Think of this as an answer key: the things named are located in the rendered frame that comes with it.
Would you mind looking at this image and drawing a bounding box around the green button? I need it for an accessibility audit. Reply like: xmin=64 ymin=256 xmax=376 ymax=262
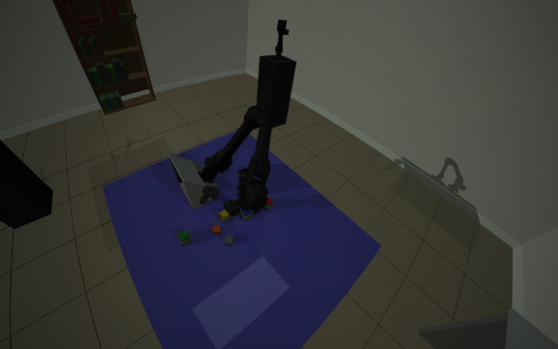
xmin=176 ymin=230 xmax=193 ymax=247

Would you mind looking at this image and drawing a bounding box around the blue button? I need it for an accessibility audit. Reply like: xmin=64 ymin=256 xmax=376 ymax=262
xmin=239 ymin=208 xmax=254 ymax=221

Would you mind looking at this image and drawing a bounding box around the red button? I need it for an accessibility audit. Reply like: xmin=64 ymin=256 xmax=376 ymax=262
xmin=264 ymin=196 xmax=274 ymax=211

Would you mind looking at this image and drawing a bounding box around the yellow button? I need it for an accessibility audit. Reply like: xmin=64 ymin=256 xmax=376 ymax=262
xmin=217 ymin=209 xmax=233 ymax=224

